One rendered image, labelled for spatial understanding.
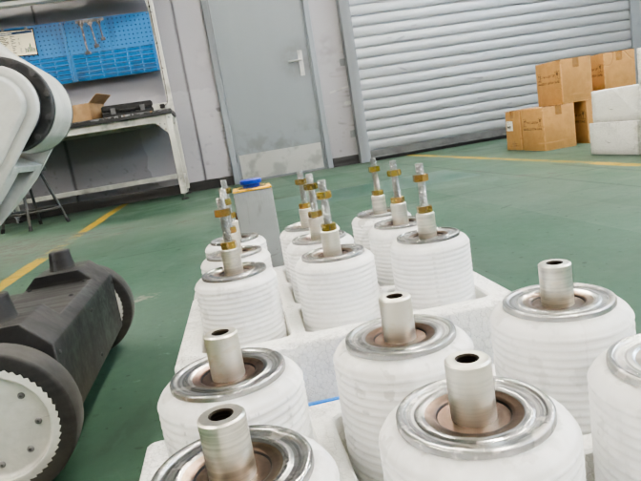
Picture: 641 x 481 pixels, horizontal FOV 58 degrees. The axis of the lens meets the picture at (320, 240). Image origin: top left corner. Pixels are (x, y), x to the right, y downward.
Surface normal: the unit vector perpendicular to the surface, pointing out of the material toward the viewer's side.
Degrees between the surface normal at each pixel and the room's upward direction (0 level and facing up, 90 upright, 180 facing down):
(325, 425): 0
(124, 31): 90
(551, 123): 90
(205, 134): 90
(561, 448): 43
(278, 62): 90
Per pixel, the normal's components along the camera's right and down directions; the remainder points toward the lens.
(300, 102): 0.18, 0.16
